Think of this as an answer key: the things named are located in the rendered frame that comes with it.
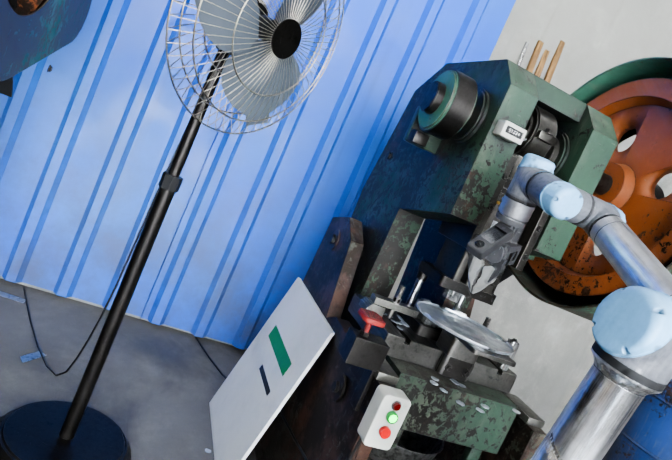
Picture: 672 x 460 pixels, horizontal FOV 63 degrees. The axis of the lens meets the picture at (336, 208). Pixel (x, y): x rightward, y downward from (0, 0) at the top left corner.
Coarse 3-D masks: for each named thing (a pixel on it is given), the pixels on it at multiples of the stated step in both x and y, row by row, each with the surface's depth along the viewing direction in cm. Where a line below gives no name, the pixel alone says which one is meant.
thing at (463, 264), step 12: (504, 192) 159; (492, 216) 155; (444, 252) 164; (456, 252) 159; (468, 252) 154; (444, 264) 162; (456, 264) 156; (456, 276) 156; (480, 276) 153; (492, 288) 156
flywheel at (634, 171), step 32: (608, 96) 185; (640, 96) 172; (640, 128) 172; (640, 160) 168; (608, 192) 170; (640, 192) 163; (640, 224) 159; (576, 256) 177; (576, 288) 167; (608, 288) 157
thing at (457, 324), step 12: (432, 312) 157; (444, 312) 164; (456, 312) 169; (444, 324) 148; (456, 324) 152; (468, 324) 159; (480, 324) 167; (468, 336) 147; (480, 336) 150; (492, 336) 160; (492, 348) 145; (504, 348) 151
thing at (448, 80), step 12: (444, 72) 153; (456, 72) 148; (432, 84) 152; (444, 84) 150; (456, 84) 144; (432, 96) 149; (444, 96) 147; (420, 108) 159; (432, 108) 149; (444, 108) 145; (420, 120) 156; (432, 120) 149; (528, 132) 155; (552, 156) 159; (600, 180) 168; (612, 180) 170; (600, 192) 171
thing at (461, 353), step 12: (444, 336) 153; (456, 336) 145; (444, 348) 151; (456, 348) 150; (468, 348) 139; (480, 348) 140; (444, 360) 150; (456, 360) 150; (468, 360) 151; (504, 360) 140; (444, 372) 150; (456, 372) 151; (468, 372) 151
